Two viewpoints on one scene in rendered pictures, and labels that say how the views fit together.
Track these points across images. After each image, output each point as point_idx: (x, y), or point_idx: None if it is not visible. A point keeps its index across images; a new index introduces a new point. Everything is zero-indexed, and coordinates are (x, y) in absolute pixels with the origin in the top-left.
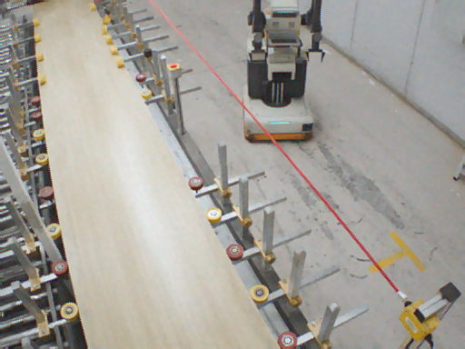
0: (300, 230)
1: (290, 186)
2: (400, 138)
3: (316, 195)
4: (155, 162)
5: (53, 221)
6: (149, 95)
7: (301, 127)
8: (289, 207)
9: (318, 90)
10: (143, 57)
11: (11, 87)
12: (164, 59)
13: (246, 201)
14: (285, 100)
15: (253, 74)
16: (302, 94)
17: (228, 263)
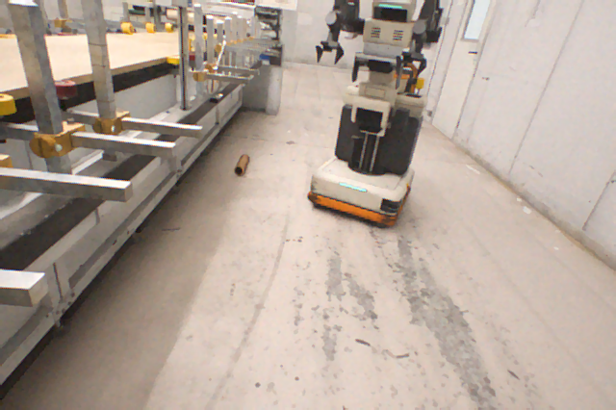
0: (98, 180)
1: (321, 263)
2: (550, 280)
3: (351, 288)
4: (61, 67)
5: None
6: (174, 60)
7: (379, 203)
8: (299, 284)
9: (439, 194)
10: (227, 64)
11: (37, 3)
12: (198, 9)
13: (37, 78)
14: (376, 171)
15: (346, 125)
16: (402, 171)
17: None
